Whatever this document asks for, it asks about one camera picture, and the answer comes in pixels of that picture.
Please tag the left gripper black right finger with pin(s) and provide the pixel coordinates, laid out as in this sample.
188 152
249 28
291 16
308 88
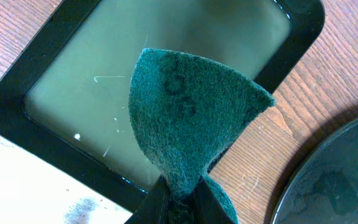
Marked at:
207 209

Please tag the green and yellow sponge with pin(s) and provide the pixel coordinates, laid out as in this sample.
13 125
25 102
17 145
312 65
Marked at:
185 110

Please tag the round black serving tray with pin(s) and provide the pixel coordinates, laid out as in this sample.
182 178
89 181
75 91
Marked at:
324 189

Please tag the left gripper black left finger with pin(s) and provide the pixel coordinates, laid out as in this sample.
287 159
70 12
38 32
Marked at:
154 208

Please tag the black rectangular tray with water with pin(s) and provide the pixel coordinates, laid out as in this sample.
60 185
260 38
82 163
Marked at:
65 97

